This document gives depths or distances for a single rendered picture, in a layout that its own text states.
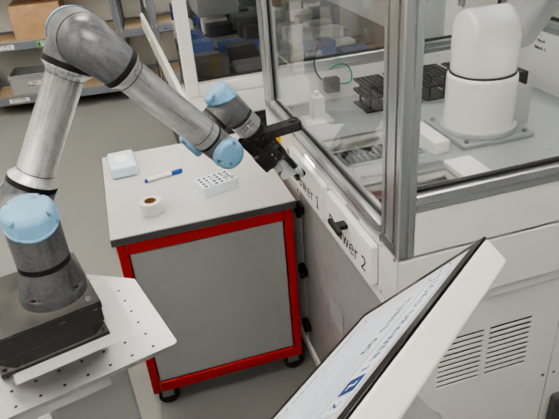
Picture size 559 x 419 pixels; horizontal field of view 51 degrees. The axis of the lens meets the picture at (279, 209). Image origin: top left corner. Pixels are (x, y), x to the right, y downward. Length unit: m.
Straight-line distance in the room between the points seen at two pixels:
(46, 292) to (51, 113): 0.39
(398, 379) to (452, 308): 0.14
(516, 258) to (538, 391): 0.53
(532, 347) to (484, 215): 0.50
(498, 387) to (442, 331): 1.00
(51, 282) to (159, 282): 0.61
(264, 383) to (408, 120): 1.43
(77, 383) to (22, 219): 0.37
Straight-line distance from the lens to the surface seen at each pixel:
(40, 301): 1.41
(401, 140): 1.13
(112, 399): 1.59
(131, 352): 1.40
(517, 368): 1.73
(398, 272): 1.28
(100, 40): 1.27
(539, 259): 1.50
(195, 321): 2.05
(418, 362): 0.71
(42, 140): 1.42
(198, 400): 2.30
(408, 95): 1.10
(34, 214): 1.34
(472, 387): 1.69
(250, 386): 2.31
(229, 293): 2.01
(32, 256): 1.36
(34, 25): 5.40
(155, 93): 1.31
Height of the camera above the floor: 1.68
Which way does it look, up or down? 30 degrees down
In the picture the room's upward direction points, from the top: 5 degrees counter-clockwise
